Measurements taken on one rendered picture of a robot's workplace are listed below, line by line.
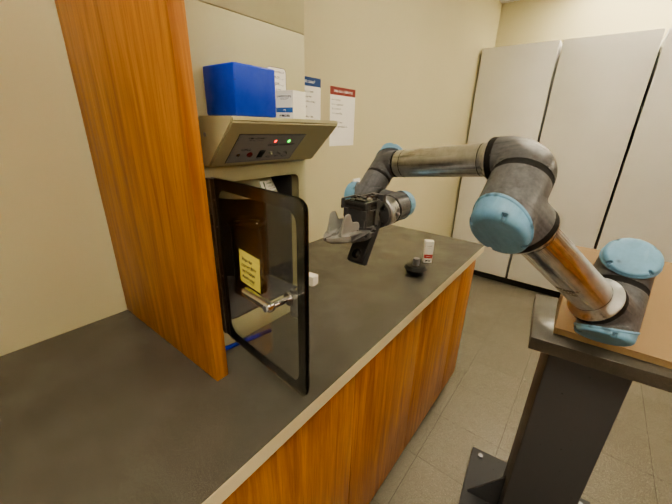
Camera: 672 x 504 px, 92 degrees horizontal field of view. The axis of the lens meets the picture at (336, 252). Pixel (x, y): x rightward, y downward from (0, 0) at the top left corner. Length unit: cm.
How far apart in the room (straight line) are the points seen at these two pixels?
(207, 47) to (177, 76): 16
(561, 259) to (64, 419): 104
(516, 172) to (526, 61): 293
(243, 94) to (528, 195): 55
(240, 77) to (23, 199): 66
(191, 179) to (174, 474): 51
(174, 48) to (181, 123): 11
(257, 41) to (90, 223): 68
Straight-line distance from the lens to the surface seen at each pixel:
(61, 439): 87
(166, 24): 67
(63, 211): 114
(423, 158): 88
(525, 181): 70
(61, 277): 118
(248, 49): 86
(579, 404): 132
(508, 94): 360
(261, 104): 72
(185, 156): 66
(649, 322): 123
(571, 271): 82
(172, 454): 75
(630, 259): 103
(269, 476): 85
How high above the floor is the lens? 150
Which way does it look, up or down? 21 degrees down
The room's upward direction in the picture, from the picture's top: 2 degrees clockwise
